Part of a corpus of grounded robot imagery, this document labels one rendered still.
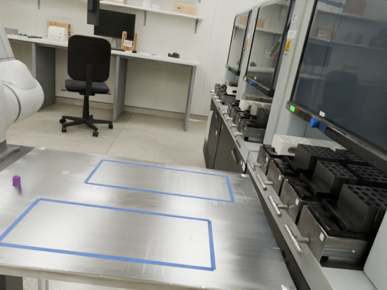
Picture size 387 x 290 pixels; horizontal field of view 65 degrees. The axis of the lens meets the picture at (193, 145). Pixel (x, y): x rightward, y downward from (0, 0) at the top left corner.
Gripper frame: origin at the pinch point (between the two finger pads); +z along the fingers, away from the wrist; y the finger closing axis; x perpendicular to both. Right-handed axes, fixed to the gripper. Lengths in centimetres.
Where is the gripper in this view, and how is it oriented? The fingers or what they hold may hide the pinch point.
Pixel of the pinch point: (93, 11)
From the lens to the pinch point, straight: 99.8
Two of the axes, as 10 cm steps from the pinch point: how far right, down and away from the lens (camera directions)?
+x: 9.7, 1.9, -1.2
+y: -1.7, 2.9, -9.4
